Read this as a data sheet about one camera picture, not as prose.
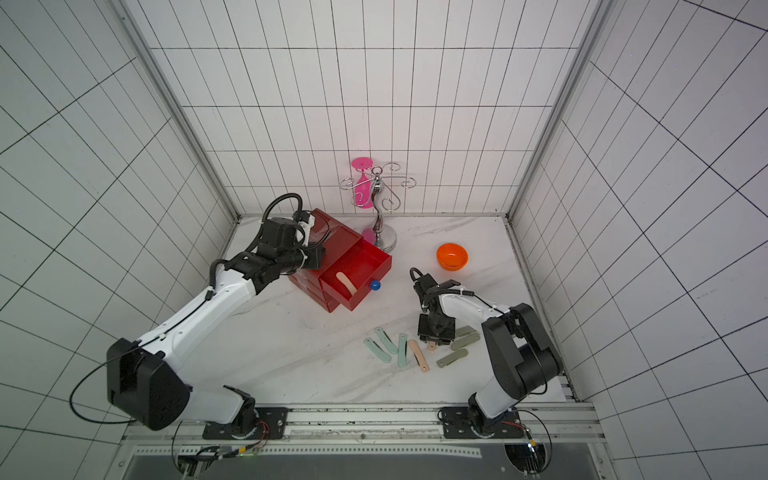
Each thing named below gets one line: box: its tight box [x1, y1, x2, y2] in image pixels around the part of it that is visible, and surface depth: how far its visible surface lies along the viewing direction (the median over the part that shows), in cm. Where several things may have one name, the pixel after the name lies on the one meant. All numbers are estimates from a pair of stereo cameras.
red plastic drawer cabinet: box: [288, 208, 386, 314], surface depth 85 cm
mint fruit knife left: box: [363, 337, 392, 363], surface depth 87 cm
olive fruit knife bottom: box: [436, 348, 469, 368], surface depth 86 cm
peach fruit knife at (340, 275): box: [336, 271, 358, 296], surface depth 83 cm
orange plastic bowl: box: [436, 242, 469, 271], surface depth 105 cm
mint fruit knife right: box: [398, 333, 408, 368], surface depth 86 cm
